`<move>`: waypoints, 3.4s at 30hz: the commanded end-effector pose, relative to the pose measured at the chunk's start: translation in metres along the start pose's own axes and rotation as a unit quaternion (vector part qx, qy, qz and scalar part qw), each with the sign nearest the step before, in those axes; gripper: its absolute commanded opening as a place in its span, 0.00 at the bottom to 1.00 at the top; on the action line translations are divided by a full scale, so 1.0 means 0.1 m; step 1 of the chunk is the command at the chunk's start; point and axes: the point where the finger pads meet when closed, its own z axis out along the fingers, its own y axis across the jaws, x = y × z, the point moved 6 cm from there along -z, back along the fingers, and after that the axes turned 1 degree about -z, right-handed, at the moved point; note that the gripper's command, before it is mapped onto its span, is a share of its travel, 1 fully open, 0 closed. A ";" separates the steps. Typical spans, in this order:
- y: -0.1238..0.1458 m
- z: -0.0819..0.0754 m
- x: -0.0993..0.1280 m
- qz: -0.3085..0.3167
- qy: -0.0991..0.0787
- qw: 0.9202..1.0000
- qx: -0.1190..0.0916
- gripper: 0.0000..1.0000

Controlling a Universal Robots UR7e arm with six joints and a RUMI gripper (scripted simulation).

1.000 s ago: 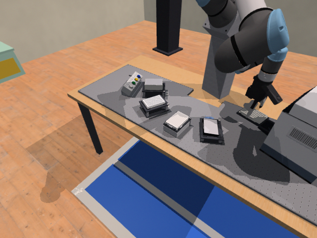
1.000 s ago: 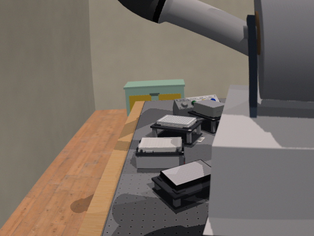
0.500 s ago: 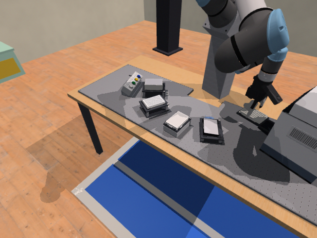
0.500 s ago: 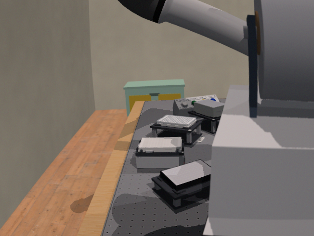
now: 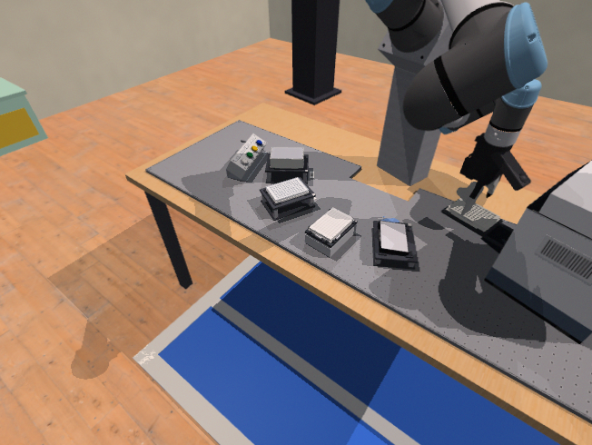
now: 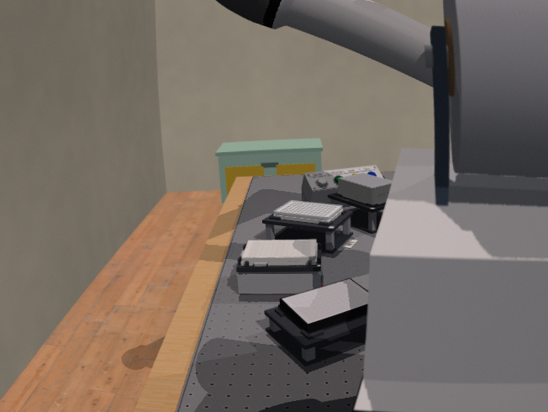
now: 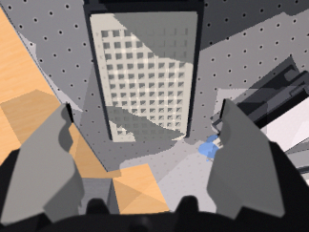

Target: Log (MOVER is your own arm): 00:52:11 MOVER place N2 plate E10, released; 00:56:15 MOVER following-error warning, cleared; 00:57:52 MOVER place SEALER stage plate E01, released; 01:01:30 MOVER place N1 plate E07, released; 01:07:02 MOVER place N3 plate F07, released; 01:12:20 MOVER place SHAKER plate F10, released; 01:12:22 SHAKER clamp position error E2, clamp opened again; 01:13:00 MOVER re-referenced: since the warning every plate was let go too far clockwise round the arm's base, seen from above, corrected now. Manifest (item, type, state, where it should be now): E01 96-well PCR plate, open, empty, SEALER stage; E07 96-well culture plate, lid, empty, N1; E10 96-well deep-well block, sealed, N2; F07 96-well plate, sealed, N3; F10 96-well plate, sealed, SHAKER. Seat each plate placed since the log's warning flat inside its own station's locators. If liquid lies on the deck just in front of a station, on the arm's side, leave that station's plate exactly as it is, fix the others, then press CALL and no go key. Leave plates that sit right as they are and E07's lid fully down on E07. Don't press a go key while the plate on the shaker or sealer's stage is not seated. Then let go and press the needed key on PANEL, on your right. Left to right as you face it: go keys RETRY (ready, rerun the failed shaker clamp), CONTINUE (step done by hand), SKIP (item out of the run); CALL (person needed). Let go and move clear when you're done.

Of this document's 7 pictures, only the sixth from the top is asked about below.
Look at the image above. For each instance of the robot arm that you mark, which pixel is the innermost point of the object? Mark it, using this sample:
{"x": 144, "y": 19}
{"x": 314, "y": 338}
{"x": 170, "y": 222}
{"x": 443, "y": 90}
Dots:
{"x": 363, "y": 26}

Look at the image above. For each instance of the grey button panel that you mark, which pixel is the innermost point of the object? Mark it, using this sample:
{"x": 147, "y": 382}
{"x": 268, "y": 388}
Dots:
{"x": 316, "y": 185}

